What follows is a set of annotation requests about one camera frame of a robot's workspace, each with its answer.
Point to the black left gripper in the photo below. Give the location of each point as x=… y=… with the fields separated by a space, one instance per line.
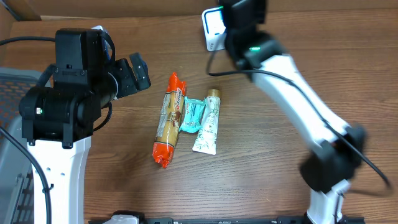
x=131 y=84

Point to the orange biscuit packet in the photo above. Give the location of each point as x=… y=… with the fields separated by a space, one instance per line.
x=169 y=122

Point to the teal snack wrapper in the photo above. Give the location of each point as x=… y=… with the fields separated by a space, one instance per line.
x=193 y=112

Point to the white tube gold cap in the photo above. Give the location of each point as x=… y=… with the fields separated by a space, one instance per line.
x=207 y=136

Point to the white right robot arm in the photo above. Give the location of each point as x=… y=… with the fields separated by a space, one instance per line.
x=336 y=148

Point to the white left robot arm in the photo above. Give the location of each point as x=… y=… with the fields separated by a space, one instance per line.
x=59 y=113

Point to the white barcode scanner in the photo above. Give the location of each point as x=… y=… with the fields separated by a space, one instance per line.
x=214 y=28

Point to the grey plastic shopping basket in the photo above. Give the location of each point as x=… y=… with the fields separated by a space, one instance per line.
x=17 y=178

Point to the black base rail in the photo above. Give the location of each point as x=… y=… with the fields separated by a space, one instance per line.
x=124 y=216

